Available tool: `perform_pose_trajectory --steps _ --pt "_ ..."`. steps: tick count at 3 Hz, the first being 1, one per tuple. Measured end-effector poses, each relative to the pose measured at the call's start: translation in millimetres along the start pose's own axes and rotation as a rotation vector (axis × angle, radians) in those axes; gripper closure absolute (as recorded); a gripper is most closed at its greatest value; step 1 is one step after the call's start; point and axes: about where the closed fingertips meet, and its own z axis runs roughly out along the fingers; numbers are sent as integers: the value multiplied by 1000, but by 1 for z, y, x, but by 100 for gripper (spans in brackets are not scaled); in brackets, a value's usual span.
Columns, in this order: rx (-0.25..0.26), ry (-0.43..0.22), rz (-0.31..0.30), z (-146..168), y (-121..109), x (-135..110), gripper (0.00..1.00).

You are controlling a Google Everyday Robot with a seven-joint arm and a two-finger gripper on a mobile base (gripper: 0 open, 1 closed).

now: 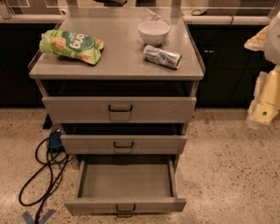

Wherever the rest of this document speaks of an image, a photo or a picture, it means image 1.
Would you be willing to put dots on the clear plastic water bottle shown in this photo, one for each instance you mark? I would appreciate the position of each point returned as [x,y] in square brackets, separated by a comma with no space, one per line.
[150,15]

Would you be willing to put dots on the blue power box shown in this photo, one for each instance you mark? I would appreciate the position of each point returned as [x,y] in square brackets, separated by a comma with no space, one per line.
[55,142]

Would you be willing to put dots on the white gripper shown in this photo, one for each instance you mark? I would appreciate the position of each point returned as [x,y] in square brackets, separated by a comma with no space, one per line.
[278,39]

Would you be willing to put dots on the green chip bag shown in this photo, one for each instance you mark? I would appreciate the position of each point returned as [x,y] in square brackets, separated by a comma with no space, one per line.
[72,45]

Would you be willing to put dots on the grey drawer cabinet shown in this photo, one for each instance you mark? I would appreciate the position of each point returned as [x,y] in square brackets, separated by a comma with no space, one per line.
[122,71]

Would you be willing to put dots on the black chair armrest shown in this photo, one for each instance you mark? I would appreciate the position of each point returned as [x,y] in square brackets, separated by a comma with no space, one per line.
[112,3]

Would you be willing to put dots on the white bowl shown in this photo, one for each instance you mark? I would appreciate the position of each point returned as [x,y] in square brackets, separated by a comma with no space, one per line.
[153,33]

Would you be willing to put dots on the grey top drawer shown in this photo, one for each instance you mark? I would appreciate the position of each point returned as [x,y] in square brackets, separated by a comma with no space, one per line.
[119,109]

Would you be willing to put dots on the silver crushed can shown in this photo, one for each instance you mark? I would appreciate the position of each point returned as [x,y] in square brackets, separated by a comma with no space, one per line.
[162,57]

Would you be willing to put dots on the grey middle drawer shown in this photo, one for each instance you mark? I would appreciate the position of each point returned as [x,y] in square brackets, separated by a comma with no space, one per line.
[123,144]

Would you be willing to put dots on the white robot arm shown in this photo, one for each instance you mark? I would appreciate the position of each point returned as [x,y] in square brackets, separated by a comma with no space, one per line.
[268,41]

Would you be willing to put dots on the grey open bottom drawer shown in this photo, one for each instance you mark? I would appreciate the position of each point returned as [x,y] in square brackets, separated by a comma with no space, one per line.
[125,185]

